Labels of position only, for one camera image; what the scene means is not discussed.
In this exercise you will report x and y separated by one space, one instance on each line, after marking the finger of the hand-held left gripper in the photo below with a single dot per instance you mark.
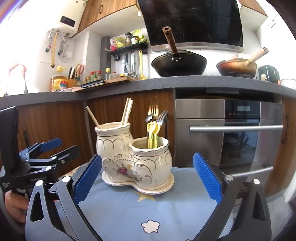
52 143
69 153

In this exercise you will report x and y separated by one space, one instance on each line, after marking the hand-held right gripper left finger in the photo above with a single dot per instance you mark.
89 178

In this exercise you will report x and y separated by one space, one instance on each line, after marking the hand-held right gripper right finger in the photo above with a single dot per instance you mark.
208 176

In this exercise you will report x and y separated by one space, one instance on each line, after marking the cream floral ceramic utensil holder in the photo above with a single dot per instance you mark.
152 162

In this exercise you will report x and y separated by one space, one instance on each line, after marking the yellow plastic spoon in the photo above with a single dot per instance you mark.
150 127
156 129

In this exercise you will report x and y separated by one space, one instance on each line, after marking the silver flower-head spoon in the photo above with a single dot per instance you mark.
149 118

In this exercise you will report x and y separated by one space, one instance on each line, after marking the gold fork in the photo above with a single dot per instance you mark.
153 109

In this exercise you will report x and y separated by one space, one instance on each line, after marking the person's left hand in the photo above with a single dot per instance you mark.
15 206

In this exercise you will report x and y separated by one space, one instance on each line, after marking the wooden lower cabinet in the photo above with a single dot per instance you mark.
111 102
284 162
57 120

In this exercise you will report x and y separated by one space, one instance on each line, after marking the wooden cabinet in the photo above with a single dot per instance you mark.
57 120
111 102
254 5
106 11
284 162

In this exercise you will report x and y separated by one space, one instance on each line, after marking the kitchen faucet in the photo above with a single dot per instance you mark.
25 89

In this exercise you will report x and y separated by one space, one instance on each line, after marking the blue cartoon printed cloth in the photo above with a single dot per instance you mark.
129 213

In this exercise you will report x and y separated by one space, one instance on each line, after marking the cream ceramic saucer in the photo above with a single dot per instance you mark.
150 188

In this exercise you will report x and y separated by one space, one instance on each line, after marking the yellow oil bottle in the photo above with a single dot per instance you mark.
59 83

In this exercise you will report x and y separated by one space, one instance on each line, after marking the wooden knife block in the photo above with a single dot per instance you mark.
71 83

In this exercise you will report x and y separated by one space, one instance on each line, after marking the stainless steel built-in oven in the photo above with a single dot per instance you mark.
198 109

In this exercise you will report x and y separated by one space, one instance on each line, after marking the black rectangular case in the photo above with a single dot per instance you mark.
92 83

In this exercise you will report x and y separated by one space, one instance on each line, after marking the red cap sauce bottle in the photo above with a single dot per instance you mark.
99 75
95 76

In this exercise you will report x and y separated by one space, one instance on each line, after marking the yellow cap bottle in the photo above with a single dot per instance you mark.
107 74

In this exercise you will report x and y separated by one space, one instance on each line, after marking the wooden cutting board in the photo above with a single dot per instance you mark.
120 80

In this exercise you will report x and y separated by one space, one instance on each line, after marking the yellow spatula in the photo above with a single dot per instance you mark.
142 76

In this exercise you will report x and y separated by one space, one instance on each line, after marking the grey kitchen countertop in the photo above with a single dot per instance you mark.
150 84

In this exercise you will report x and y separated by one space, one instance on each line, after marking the silver hanging utensil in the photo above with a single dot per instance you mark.
132 63

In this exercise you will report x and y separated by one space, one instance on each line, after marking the brown frying pan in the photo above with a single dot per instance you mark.
235 68

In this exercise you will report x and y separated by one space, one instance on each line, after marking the red white snack bag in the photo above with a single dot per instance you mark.
112 45

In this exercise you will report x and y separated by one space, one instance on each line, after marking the dark green appliance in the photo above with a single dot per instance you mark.
269 74

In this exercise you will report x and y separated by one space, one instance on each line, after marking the yellow green snack bag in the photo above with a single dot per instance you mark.
121 42

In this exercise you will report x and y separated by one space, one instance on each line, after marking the glass bowl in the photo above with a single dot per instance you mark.
289 83

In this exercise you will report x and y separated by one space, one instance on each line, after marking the white water heater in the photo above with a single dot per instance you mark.
67 20

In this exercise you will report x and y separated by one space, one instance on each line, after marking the black lid spice jar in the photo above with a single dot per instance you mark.
128 38

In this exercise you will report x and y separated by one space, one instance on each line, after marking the small clear spice jar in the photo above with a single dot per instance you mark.
134 39

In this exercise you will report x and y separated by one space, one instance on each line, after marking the wooden upper cabinet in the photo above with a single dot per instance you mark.
106 11
254 5

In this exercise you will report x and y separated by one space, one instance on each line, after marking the black range hood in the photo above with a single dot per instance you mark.
185 18

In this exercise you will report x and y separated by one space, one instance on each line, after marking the black wall shelf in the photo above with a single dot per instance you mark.
129 48

